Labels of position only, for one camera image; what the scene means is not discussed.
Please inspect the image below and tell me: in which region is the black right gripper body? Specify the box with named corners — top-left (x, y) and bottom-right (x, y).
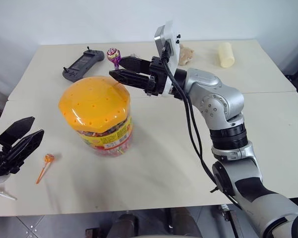
top-left (145, 56), bottom-right (170, 97)

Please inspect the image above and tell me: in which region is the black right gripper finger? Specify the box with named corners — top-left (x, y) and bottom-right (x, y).
top-left (120, 56), bottom-right (152, 73)
top-left (109, 69), bottom-right (150, 90)

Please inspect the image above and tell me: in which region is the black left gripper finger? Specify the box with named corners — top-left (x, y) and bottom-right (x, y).
top-left (0, 116), bottom-right (36, 147)
top-left (8, 129), bottom-right (45, 169)

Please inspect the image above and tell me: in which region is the purple lollipop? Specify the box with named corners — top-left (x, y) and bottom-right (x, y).
top-left (106, 47), bottom-right (122, 70)

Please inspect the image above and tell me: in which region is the clear lollipop jar yellow lid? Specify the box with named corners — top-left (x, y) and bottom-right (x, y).
top-left (58, 76), bottom-right (135, 158)

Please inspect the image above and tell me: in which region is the beige ginger root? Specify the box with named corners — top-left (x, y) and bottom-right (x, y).
top-left (179, 44), bottom-right (195, 66)

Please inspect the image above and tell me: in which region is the white plastic stick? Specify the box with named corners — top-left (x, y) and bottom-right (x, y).
top-left (0, 187), bottom-right (17, 201)

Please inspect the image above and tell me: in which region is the black handheld remote controller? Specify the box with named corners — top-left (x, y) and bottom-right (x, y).
top-left (62, 45), bottom-right (106, 83)

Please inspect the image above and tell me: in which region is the cream cylinder roll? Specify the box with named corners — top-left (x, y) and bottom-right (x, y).
top-left (214, 42), bottom-right (236, 68)

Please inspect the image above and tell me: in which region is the dark rounded shape under table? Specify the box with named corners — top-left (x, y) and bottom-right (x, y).
top-left (168, 207), bottom-right (203, 238)
top-left (106, 210), bottom-right (140, 238)

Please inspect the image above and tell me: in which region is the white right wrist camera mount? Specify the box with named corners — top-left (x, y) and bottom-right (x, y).
top-left (153, 19), bottom-right (182, 98)

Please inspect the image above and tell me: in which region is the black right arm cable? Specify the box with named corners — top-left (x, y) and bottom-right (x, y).
top-left (160, 44), bottom-right (242, 207)

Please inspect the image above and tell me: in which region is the black metal table bracket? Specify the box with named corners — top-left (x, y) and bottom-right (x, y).
top-left (219, 203), bottom-right (240, 224)

